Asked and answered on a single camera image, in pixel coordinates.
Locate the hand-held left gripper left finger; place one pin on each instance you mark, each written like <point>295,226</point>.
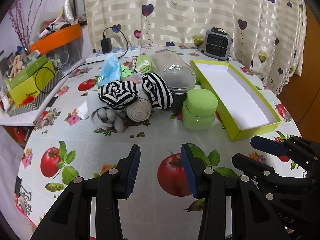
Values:
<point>133,170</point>

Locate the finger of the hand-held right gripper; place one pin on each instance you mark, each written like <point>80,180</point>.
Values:
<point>267,146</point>
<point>252,166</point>

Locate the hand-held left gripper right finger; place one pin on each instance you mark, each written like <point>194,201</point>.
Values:
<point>188,170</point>

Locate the beige sock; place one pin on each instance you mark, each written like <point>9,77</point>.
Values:
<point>138,111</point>

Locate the grey socks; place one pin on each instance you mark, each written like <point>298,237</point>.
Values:
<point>105,116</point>

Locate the lime green cardboard box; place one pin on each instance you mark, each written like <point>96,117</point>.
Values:
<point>235,90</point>

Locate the green paper packet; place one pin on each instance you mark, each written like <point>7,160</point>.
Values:
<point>127,72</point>

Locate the blue face mask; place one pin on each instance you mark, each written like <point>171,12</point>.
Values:
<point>111,70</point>

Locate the green white towel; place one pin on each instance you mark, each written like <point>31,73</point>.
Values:
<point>143,63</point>

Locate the tomato print tablecloth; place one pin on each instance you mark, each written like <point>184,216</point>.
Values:
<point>150,135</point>

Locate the green lidded jar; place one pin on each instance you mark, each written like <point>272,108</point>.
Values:
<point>200,105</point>

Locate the clear plastic container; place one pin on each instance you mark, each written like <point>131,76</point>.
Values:
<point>172,80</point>

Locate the grey fan heater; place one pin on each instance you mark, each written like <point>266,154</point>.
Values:
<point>215,43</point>

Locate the white blue power strip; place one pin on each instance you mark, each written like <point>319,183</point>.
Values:
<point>110,57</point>

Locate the black charger adapter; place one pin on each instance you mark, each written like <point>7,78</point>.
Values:
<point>106,45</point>

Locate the lime green carton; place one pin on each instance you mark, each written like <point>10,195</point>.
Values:
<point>25,90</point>

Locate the dark green cardboard box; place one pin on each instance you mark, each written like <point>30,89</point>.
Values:
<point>27,70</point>

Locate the striped heart print curtain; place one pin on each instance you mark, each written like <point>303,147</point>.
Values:
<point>175,17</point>

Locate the storage bin with orange lid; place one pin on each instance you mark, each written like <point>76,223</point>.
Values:
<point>57,36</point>

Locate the beige figurine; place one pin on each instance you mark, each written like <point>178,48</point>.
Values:
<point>17,65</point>

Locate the pile of small sundries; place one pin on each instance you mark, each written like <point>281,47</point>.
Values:
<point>53,23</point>

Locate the silver foil bag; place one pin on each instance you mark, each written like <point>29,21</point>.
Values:
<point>68,11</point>

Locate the purple decorative branches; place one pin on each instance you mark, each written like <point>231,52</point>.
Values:
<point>18,22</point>

